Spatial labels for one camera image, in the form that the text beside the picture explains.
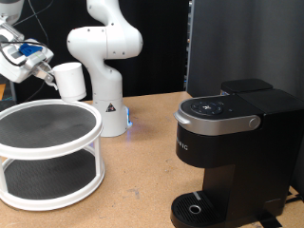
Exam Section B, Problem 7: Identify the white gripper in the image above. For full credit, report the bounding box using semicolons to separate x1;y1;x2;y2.
0;27;55;84

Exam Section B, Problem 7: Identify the white mug green-taped handle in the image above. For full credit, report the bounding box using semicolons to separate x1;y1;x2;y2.
47;62;87;103

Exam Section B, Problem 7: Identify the Keurig lid silver handle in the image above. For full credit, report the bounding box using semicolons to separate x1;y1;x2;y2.
173;94;264;137

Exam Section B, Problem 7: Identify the black Keurig coffee machine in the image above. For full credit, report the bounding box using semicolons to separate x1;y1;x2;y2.
170;78;304;228

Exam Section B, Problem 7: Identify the white two-tier turntable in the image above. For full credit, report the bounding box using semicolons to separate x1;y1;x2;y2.
0;98;106;212

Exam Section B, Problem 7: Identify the black backdrop curtain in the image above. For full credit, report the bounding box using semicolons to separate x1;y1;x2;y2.
0;0;191;103

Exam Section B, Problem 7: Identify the grey metal shelf post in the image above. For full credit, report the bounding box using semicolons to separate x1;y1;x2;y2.
9;80;17;101

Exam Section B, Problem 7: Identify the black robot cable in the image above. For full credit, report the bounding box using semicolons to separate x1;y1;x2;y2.
0;0;53;65

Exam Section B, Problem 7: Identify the grey metal frame strip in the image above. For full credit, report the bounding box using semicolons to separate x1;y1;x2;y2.
183;0;194;93

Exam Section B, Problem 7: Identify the black power cable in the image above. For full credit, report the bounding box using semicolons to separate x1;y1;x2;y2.
284;189;304;204

